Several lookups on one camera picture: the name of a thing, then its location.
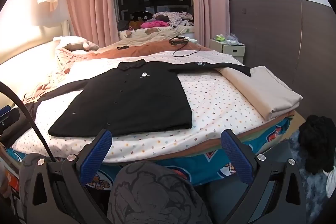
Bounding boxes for white floral bedsheet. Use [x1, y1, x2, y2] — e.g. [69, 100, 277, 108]
[12, 51, 265, 164]

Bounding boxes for white slipper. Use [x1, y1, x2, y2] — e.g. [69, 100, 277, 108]
[325, 169, 336, 198]

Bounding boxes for pink cloth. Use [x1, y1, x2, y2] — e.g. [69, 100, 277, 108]
[140, 20, 170, 29]

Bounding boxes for brown cardboard sheet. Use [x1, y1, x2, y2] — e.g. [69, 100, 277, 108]
[273, 111, 306, 146]

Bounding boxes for black headset with cable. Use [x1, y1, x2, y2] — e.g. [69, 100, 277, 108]
[169, 36, 201, 57]

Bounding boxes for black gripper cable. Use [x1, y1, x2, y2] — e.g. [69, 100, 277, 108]
[0, 81, 57, 163]

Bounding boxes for black cloth heap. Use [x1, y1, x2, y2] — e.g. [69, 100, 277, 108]
[299, 114, 336, 174]

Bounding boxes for pile of floral clothes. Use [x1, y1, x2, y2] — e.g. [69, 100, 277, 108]
[154, 11, 195, 28]

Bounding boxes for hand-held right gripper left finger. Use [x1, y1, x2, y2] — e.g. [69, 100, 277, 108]
[22, 129, 114, 224]

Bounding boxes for person's legs in grey pants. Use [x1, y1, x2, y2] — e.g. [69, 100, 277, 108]
[20, 153, 213, 224]

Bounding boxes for white nightstand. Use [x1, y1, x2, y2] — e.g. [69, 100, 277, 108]
[209, 39, 246, 57]

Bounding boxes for grey-blue shaggy rug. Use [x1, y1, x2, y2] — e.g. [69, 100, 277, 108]
[282, 132, 336, 214]

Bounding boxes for white padded headboard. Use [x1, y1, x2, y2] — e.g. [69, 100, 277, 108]
[0, 21, 69, 64]

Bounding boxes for black button shirt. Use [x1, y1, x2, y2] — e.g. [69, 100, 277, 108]
[22, 59, 252, 137]

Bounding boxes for beige plush pillow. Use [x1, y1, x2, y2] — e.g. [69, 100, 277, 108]
[52, 35, 100, 52]

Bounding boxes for beige folded cloth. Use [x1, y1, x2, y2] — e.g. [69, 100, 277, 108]
[215, 66, 303, 120]

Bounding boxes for teal cartoon bedsheet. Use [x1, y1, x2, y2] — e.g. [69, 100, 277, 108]
[5, 116, 296, 188]

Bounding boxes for black folded garment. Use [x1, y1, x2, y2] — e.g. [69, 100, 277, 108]
[4, 119, 32, 147]

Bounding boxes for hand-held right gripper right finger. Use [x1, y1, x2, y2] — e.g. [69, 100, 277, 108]
[220, 129, 307, 224]

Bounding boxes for dark plush toy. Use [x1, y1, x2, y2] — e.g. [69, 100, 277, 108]
[129, 11, 153, 29]

